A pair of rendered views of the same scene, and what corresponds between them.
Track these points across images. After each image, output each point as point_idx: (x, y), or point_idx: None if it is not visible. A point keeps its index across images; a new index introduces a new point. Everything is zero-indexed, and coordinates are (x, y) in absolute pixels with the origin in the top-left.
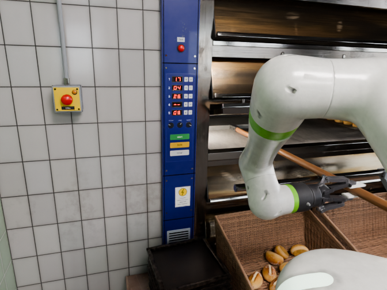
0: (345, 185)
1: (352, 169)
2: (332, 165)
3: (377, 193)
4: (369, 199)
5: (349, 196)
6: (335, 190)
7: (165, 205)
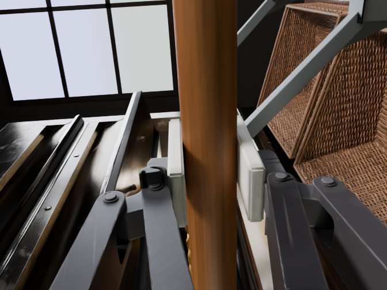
0: (152, 207)
1: (262, 228)
2: (262, 274)
3: (300, 176)
4: (209, 29)
5: (247, 166)
6: (185, 279)
7: None
